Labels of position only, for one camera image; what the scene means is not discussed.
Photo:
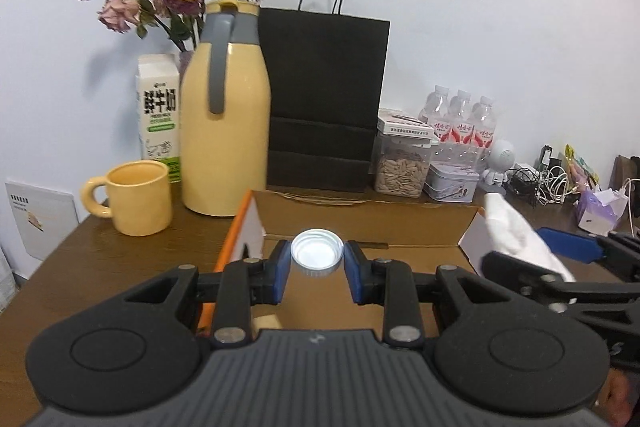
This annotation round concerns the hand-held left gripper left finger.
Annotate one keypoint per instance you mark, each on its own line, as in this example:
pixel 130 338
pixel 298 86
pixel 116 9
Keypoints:
pixel 282 269

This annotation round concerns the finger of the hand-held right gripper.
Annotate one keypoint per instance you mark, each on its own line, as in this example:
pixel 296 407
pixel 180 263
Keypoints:
pixel 510 269
pixel 570 244

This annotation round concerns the yellow thermos jug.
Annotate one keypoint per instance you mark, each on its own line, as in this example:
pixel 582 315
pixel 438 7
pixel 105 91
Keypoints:
pixel 225 157

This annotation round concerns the white printed card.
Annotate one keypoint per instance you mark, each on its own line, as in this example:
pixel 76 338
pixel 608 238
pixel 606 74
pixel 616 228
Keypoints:
pixel 40 217

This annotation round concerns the white bottle cap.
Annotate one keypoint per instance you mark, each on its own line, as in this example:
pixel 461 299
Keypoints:
pixel 317 254

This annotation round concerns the orange cardboard box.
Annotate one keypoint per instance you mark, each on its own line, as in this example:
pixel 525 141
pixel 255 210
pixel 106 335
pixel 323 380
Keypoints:
pixel 320 217

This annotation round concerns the person's right hand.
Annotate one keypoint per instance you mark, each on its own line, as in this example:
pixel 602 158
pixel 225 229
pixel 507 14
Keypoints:
pixel 617 399

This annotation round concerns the glass vase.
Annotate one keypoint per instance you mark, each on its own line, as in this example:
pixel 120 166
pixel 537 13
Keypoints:
pixel 185 64

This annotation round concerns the white milk carton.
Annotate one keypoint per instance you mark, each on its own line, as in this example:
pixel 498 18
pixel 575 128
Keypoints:
pixel 157 107

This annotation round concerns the silver tin box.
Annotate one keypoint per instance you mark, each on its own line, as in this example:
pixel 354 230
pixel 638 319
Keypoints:
pixel 452 184

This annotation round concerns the white cloth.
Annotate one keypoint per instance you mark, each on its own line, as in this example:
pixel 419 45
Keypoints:
pixel 510 227

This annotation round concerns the black charger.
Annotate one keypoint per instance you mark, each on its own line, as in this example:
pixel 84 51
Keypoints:
pixel 546 156

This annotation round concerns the white robot figure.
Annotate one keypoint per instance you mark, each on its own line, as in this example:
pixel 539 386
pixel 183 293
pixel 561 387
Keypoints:
pixel 501 154

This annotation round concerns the clear seed container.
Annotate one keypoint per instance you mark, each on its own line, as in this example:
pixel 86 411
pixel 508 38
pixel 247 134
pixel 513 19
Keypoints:
pixel 402 172

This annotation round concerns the purple tissue pack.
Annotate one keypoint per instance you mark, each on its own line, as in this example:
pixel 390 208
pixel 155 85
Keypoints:
pixel 600 209

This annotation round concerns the yellow ceramic mug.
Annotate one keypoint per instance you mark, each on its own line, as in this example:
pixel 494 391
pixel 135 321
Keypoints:
pixel 140 202

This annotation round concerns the colourful snack packets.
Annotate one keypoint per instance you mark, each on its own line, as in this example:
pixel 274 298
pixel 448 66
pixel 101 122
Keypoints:
pixel 580 167

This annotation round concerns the black paper bag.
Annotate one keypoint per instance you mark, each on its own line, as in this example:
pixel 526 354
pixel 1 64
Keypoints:
pixel 325 82

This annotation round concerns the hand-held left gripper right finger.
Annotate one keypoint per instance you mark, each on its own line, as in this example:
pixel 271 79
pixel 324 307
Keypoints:
pixel 352 272

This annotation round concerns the small white red box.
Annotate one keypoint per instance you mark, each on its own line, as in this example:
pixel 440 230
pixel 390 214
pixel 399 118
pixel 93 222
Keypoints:
pixel 400 124

